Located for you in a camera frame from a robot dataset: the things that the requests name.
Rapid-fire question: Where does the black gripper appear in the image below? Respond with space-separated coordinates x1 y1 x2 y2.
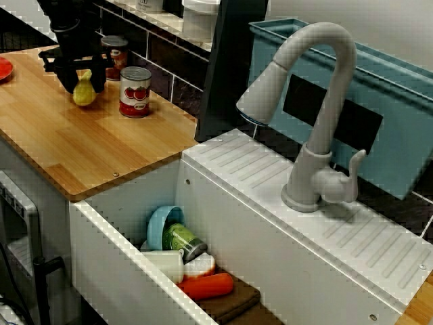
37 19 114 94

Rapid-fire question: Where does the yellow toy corn cob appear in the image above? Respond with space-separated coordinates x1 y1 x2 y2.
72 68 99 107

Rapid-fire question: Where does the tomato soup can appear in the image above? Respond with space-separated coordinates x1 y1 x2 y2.
118 66 153 119

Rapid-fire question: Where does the orange beans can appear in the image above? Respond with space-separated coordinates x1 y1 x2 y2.
99 35 130 83

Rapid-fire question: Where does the red plate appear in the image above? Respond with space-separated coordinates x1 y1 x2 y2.
0 56 16 83

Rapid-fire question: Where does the labelled jar white lid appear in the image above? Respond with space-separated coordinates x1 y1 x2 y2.
135 0 165 15

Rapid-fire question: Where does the clear jar white lid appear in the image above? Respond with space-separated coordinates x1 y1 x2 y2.
181 0 221 43

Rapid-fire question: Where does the black upright board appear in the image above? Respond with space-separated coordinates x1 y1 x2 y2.
195 0 272 144

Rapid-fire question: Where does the white toy oven cabinet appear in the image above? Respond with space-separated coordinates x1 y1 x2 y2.
0 135 72 325

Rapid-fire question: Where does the light blue bowl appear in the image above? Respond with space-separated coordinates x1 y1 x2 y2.
145 204 187 252

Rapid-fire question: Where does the green glass jar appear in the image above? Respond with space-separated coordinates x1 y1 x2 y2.
162 222 209 262

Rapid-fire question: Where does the white cup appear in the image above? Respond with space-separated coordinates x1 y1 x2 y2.
139 249 185 284

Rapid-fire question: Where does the red and white bowl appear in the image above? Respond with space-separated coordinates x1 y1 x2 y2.
182 253 217 280

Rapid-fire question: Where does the orange toy carrot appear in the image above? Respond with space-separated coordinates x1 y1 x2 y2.
177 272 235 301

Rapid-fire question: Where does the grey toy faucet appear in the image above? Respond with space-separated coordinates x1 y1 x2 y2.
235 21 368 214

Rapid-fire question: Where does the brown folded cloth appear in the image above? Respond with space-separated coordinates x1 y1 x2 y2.
199 277 282 325

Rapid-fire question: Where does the white toy sink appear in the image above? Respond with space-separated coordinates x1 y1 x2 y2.
68 128 433 325

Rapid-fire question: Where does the teal plastic bin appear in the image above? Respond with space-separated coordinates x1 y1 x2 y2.
248 18 433 201

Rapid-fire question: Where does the black oven handle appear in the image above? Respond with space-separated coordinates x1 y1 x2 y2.
31 256 66 325

